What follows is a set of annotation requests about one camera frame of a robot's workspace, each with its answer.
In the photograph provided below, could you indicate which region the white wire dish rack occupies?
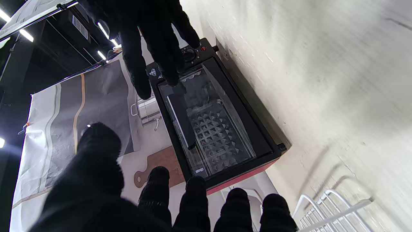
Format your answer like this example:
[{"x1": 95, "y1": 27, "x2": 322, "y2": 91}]
[{"x1": 292, "y1": 189, "x2": 374, "y2": 232}]

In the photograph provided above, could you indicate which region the printed kitchen backdrop banner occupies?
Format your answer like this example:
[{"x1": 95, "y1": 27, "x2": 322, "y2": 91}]
[{"x1": 10, "y1": 53, "x2": 277, "y2": 232}]

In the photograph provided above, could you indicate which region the black oven knob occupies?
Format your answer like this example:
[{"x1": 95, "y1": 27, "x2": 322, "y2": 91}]
[{"x1": 182, "y1": 48, "x2": 197, "y2": 62}]

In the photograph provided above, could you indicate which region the red black toaster oven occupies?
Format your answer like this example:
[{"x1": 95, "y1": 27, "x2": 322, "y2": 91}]
[{"x1": 145, "y1": 38, "x2": 292, "y2": 195}]

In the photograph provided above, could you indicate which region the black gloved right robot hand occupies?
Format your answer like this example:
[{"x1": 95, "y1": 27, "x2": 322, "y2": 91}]
[{"x1": 77, "y1": 0, "x2": 201, "y2": 100}]

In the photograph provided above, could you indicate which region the white fabric side banner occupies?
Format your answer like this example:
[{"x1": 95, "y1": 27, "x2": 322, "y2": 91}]
[{"x1": 0, "y1": 0, "x2": 78, "y2": 42}]

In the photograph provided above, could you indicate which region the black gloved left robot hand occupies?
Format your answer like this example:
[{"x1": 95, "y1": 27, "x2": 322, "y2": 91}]
[{"x1": 29, "y1": 122, "x2": 298, "y2": 232}]

